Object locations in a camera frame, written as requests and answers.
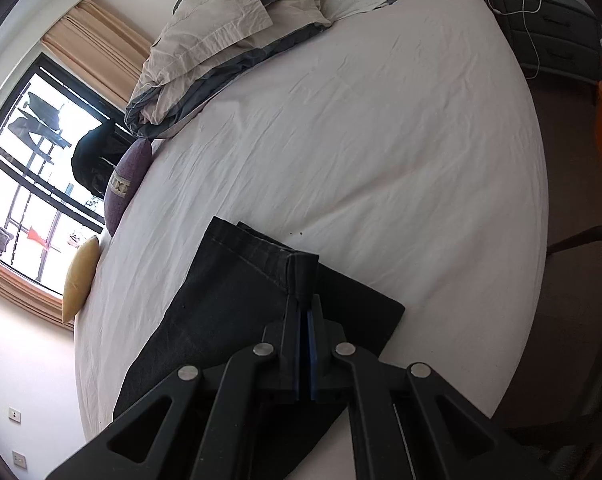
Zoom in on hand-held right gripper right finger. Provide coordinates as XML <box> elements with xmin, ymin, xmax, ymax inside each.
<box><xmin>307</xmin><ymin>296</ymin><xmax>546</xmax><ymax>480</ymax></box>

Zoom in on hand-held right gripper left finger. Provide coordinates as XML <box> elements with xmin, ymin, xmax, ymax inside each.
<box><xmin>46</xmin><ymin>300</ymin><xmax>302</xmax><ymax>480</ymax></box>

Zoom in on black denim pants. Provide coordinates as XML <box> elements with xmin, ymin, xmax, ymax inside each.
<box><xmin>113</xmin><ymin>216</ymin><xmax>406</xmax><ymax>480</ymax></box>

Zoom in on bed with white sheet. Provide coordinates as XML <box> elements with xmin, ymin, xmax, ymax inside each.
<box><xmin>73</xmin><ymin>0</ymin><xmax>549</xmax><ymax>480</ymax></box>

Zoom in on yellow cushion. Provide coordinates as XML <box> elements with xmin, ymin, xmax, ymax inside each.
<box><xmin>62</xmin><ymin>235</ymin><xmax>102</xmax><ymax>323</ymax></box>

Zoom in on purple cushion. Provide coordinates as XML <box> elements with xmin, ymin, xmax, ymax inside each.
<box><xmin>103</xmin><ymin>137</ymin><xmax>154</xmax><ymax>237</ymax></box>

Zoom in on beige curtain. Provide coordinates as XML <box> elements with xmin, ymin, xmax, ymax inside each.
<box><xmin>0</xmin><ymin>250</ymin><xmax>76</xmax><ymax>331</ymax></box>
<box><xmin>41</xmin><ymin>0</ymin><xmax>154</xmax><ymax>106</ymax></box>

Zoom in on black garment over chair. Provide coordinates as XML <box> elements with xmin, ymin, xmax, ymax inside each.
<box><xmin>71</xmin><ymin>120</ymin><xmax>132</xmax><ymax>198</ymax></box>

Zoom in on red triangular flag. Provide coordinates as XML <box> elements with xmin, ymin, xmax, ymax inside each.
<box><xmin>27</xmin><ymin>226</ymin><xmax>52</xmax><ymax>251</ymax></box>

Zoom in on black armchair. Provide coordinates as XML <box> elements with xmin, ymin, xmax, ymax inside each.
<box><xmin>501</xmin><ymin>225</ymin><xmax>602</xmax><ymax>480</ymax></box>

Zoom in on beige grey trimmed duvet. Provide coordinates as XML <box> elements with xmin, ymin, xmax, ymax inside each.
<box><xmin>125</xmin><ymin>0</ymin><xmax>352</xmax><ymax>140</ymax></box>

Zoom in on dark hanging clothes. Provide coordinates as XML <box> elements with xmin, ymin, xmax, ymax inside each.
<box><xmin>8</xmin><ymin>90</ymin><xmax>64</xmax><ymax>146</ymax></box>

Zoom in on beige grey trimmed pillow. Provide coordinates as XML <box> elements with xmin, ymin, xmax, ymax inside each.
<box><xmin>172</xmin><ymin>0</ymin><xmax>284</xmax><ymax>48</ymax></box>

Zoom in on black framed balcony door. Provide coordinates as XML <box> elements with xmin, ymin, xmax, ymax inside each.
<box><xmin>0</xmin><ymin>52</ymin><xmax>132</xmax><ymax>296</ymax></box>

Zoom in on dark grey nightstand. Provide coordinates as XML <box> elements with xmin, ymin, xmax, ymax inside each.
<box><xmin>491</xmin><ymin>0</ymin><xmax>602</xmax><ymax>81</ymax></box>

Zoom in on white cable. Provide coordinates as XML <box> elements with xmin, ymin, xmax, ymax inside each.
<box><xmin>483</xmin><ymin>0</ymin><xmax>544</xmax><ymax>79</ymax></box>

